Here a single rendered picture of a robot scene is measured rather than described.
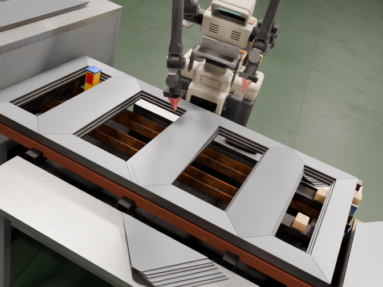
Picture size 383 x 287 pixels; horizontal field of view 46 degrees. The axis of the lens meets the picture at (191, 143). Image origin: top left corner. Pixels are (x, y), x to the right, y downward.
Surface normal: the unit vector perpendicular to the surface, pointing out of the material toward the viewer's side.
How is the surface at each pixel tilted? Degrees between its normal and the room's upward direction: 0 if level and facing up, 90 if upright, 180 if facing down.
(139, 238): 0
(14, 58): 90
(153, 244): 0
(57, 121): 0
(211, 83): 98
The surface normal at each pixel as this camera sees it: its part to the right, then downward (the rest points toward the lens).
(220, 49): -0.29, 0.47
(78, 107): 0.23, -0.81
